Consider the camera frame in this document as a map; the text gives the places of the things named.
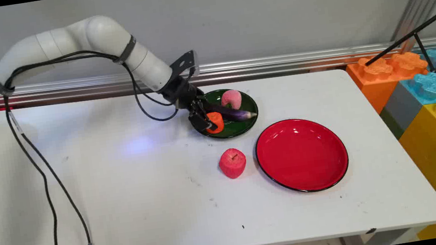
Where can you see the blue giant toy block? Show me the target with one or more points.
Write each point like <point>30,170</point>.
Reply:
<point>432,88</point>

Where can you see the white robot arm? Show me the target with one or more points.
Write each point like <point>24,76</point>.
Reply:
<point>96,33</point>

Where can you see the purple toy eggplant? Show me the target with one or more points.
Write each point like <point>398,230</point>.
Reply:
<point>238,113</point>

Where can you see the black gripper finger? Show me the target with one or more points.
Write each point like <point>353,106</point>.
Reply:
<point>206,105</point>
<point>201,120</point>

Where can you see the horizontal aluminium rail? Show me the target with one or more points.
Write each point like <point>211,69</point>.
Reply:
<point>277,64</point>

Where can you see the small black table clip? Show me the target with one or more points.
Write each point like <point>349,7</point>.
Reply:
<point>370,231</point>

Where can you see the grey giant toy block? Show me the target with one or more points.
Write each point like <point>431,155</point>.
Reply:
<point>401,106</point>

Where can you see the orange toy fruit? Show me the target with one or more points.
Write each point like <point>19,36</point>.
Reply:
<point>216,122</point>

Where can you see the red toy apple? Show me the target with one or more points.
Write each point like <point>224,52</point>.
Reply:
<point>232,163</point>

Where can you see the dark green round plate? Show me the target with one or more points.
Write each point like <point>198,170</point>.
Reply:
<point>240,128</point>

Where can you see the orange giant toy block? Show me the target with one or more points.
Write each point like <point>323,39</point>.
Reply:
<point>376,76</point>

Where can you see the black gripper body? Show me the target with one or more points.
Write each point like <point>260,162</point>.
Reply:
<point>181,92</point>

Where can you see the black tripod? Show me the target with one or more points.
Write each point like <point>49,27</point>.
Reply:
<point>420,45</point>

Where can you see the red round plate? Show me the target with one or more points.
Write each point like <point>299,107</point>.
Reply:
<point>302,155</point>

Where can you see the pink toy peach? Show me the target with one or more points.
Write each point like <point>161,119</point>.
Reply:
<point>232,98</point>

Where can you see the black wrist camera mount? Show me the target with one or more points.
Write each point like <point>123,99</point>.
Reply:
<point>184,62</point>

